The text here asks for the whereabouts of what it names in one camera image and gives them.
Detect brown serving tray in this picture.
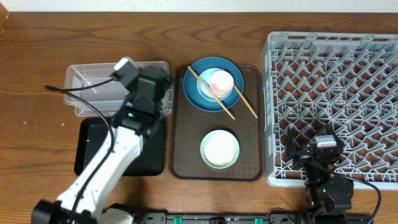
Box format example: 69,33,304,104
169,65,264,182

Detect pink plastic cup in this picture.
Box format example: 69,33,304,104
210,70,234,98

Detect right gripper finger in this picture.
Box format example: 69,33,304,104
326,125,345,147
286,128,295,157

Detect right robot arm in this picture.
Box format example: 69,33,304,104
285,126,354,223

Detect mint green bowl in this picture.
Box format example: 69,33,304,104
200,130,240,169

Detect black plastic tray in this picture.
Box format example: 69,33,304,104
74,118,165,176

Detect grey dishwasher rack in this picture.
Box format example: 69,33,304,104
261,32,397,190

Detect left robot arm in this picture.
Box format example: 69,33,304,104
31,65,172,223

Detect white rice grains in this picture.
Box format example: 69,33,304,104
203,130,235,167

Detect clear plastic waste bin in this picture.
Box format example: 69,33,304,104
63,61,172,119

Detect light blue small bowl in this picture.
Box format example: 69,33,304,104
197,67,233,103

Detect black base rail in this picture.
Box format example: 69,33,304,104
133,210,374,224

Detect dark blue plate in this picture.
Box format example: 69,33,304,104
183,57,244,112

